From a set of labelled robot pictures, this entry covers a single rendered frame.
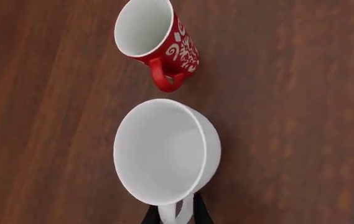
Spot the red patterned mug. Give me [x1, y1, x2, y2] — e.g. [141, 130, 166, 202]
[114, 0, 201, 93]

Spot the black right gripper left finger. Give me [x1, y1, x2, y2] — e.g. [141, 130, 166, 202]
[142, 205, 162, 224]

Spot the white ceramic mug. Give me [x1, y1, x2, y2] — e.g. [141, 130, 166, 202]
[113, 98, 221, 224]

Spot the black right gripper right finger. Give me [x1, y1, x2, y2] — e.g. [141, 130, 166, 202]
[192, 191, 215, 224]

